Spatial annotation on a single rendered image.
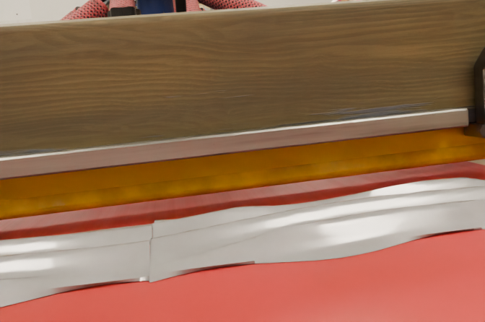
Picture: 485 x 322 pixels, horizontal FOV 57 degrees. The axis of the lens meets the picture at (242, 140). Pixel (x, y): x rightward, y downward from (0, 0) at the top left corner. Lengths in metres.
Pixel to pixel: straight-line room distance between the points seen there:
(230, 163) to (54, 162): 0.09
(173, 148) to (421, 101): 0.14
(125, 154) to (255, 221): 0.08
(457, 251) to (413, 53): 0.14
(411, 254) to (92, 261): 0.11
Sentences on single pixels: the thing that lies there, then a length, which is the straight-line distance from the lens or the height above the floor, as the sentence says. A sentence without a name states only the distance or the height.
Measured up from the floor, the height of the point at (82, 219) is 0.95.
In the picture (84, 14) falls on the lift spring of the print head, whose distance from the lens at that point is 0.96.
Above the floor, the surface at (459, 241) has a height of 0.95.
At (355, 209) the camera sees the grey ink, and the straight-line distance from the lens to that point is 0.20.
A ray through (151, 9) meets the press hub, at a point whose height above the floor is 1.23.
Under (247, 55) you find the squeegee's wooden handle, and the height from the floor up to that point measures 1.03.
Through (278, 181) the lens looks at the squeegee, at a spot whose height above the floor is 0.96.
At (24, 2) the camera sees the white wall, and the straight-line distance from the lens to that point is 4.66.
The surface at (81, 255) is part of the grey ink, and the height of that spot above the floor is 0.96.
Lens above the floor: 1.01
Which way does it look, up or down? 6 degrees down
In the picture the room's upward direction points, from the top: 5 degrees counter-clockwise
